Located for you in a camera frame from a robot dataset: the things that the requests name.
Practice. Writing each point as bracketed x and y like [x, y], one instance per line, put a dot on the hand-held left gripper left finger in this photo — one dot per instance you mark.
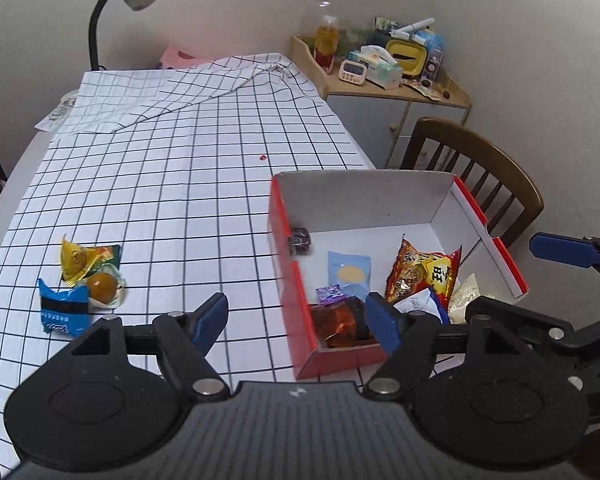
[210, 317]

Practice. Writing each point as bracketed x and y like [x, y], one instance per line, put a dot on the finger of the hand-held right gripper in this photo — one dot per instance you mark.
[522, 319]
[565, 250]

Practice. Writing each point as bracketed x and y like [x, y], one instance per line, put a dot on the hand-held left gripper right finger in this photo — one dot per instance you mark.
[382, 320]

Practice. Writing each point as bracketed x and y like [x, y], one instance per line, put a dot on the white blue milk packet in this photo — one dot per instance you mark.
[425, 305]

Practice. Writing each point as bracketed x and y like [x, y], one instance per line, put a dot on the brown orange snack packet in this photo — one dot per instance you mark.
[337, 325]

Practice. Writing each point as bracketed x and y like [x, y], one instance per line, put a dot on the light blue snack packet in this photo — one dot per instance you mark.
[350, 272]

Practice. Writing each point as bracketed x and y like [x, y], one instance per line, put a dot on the purple candy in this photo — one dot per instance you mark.
[330, 294]

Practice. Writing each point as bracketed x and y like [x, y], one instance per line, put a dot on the pale clear snack packet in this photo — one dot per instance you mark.
[467, 292]

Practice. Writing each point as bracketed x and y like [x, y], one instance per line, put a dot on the red yellow chips bag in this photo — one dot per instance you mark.
[422, 270]

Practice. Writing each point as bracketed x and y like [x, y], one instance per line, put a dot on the dark candy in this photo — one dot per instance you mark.
[300, 240]

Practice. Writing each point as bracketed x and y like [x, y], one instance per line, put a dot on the red cardboard box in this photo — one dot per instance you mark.
[370, 200]

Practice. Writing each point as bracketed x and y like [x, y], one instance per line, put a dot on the clear wrapped brown egg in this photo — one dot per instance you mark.
[104, 287]

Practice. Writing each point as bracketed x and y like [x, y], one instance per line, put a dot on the checked white tablecloth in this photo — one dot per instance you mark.
[180, 185]

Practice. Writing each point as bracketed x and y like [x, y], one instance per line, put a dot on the dark wooden chair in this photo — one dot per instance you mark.
[480, 137]

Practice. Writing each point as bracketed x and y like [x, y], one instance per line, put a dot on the yellow snack packet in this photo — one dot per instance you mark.
[77, 260]

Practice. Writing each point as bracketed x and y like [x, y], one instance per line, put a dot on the wooden corner cabinet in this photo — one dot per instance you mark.
[360, 120]

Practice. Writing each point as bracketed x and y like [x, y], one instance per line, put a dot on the patterned small box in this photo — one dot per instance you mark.
[434, 62]

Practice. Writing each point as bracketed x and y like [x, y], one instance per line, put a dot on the yellow box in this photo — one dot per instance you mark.
[420, 60]

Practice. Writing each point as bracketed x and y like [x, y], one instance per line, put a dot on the white digital timer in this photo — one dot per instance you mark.
[352, 71]

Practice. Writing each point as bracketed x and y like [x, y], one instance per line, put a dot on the tissue pack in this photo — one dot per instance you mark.
[380, 67]

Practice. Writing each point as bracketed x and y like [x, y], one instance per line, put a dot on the printed paper sheet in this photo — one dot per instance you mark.
[60, 112]

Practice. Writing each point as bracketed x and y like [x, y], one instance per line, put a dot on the pink cushion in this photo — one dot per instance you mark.
[177, 56]

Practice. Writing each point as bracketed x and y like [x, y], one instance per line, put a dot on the white tube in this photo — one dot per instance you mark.
[415, 26]

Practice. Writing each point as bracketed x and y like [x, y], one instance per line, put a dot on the bottle with orange liquid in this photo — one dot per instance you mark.
[326, 40]

